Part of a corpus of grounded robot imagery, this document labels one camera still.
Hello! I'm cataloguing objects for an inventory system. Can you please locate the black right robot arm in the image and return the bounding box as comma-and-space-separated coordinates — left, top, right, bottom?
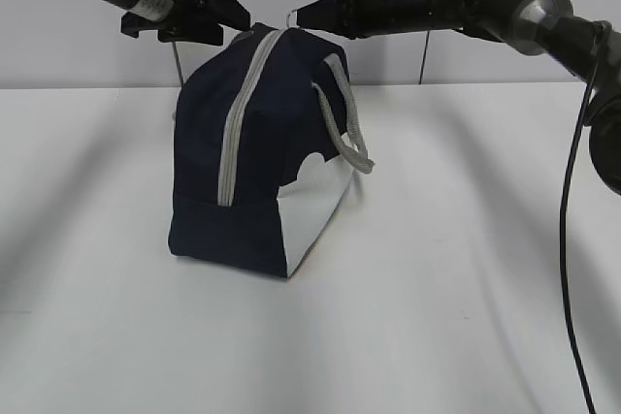
297, 0, 620, 192

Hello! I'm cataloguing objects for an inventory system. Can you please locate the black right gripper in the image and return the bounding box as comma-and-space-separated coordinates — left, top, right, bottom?
297, 0, 388, 39

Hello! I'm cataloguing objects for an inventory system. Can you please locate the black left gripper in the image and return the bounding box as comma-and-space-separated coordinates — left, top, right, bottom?
120, 0, 250, 45

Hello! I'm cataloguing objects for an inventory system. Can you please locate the navy and white lunch bag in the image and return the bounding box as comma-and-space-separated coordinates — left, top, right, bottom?
168, 23, 374, 278

